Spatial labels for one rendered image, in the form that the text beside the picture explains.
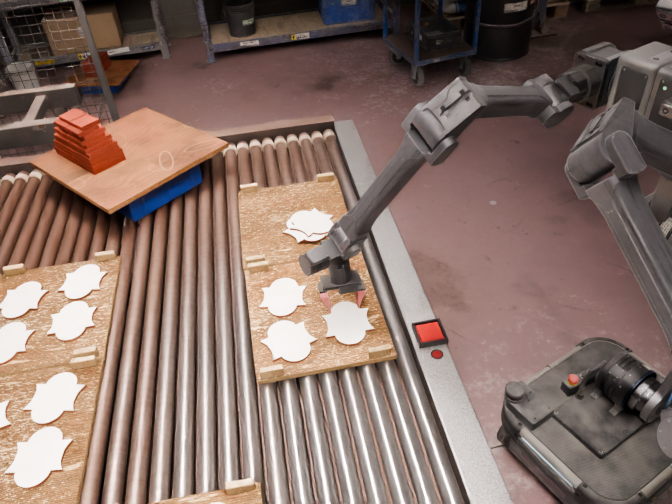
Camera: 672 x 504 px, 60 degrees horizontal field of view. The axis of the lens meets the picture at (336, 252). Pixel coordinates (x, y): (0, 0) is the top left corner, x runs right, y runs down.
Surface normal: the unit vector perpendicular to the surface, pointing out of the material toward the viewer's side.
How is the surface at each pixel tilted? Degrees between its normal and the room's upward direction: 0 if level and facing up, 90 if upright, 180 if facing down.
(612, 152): 88
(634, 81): 90
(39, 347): 0
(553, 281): 0
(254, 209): 0
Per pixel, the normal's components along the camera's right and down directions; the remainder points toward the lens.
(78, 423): -0.06, -0.76
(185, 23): 0.22, 0.62
